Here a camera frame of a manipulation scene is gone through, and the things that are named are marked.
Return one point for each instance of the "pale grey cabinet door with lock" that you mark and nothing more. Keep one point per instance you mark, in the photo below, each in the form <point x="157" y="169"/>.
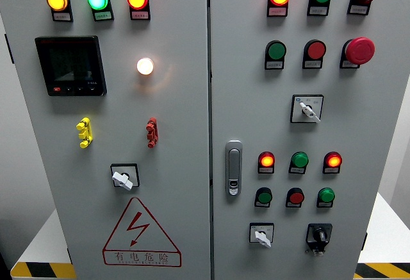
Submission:
<point x="256" y="116"/>

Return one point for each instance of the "large red push button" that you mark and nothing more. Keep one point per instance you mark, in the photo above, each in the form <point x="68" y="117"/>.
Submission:
<point x="316" y="50"/>

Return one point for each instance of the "small red push button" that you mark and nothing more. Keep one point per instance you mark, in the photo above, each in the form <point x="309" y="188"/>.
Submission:
<point x="296" y="198"/>

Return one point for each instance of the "pale grey cabinet door with display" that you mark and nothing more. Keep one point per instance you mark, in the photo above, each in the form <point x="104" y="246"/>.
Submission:
<point x="179" y="116"/>

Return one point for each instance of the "white round lamp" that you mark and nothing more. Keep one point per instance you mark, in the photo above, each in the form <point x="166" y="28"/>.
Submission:
<point x="145" y="66"/>

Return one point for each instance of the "black display unit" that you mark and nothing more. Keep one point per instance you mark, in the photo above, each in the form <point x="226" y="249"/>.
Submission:
<point x="70" y="65"/>

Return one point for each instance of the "small red lamp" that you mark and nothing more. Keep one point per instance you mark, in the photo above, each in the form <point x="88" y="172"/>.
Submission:
<point x="266" y="160"/>
<point x="333" y="161"/>

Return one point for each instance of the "red warning triangle sticker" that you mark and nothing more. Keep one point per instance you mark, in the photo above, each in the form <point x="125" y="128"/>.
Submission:
<point x="137" y="223"/>

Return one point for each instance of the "small green lamp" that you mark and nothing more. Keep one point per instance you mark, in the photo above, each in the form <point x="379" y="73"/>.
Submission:
<point x="326" y="195"/>
<point x="300" y="160"/>

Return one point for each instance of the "small green push button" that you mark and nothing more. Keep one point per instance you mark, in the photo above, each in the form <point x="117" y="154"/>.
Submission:
<point x="265" y="197"/>

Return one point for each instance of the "large green push button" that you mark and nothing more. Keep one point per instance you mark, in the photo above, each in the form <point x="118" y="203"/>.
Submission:
<point x="276" y="50"/>

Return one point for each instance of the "black door hinge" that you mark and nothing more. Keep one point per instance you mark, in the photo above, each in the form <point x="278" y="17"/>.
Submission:
<point x="69" y="256"/>
<point x="9" y="49"/>
<point x="365" y="241"/>

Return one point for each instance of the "large red stop button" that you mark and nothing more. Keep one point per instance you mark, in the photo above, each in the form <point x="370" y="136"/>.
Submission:
<point x="360" y="51"/>

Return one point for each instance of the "silver door lock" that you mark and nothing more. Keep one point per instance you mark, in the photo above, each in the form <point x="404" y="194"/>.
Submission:
<point x="234" y="165"/>

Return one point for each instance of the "large yellow round lamp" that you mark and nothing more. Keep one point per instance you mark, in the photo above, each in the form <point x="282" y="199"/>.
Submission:
<point x="57" y="0"/>

